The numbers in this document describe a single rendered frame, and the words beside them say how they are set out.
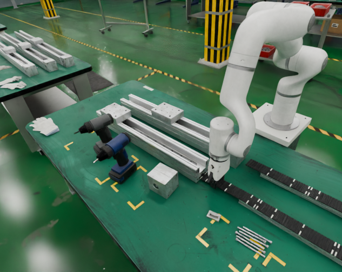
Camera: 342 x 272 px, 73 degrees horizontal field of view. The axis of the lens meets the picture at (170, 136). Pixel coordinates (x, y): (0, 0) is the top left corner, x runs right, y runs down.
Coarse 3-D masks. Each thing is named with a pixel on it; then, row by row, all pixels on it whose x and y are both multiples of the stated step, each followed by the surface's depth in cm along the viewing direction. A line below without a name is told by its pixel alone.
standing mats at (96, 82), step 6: (90, 72) 425; (90, 78) 404; (96, 78) 402; (102, 78) 400; (66, 84) 391; (72, 84) 389; (90, 84) 384; (96, 84) 382; (102, 84) 381; (108, 84) 378; (72, 90) 372; (96, 90) 366
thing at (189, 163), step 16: (96, 112) 147; (112, 128) 142; (128, 128) 129; (144, 128) 129; (144, 144) 123; (160, 144) 121; (176, 144) 116; (160, 160) 119; (176, 160) 108; (192, 160) 112; (208, 160) 107; (192, 176) 105
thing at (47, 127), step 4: (40, 120) 154; (44, 120) 155; (48, 120) 155; (32, 124) 152; (36, 124) 152; (40, 124) 151; (44, 124) 151; (48, 124) 151; (52, 124) 151; (36, 128) 150; (40, 128) 148; (44, 128) 148; (48, 128) 147; (52, 128) 147; (56, 128) 147; (40, 132) 145; (44, 132) 144; (48, 132) 144; (52, 132) 145
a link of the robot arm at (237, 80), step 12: (228, 72) 76; (240, 72) 73; (252, 72) 74; (228, 84) 76; (240, 84) 74; (228, 96) 77; (240, 96) 76; (228, 108) 79; (240, 108) 76; (240, 120) 76; (252, 120) 78; (240, 132) 77; (252, 132) 77; (228, 144) 81; (240, 144) 78; (240, 156) 80
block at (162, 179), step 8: (160, 168) 102; (168, 168) 102; (152, 176) 98; (160, 176) 98; (168, 176) 98; (176, 176) 100; (152, 184) 101; (160, 184) 96; (168, 184) 97; (176, 184) 103; (160, 192) 100; (168, 192) 99
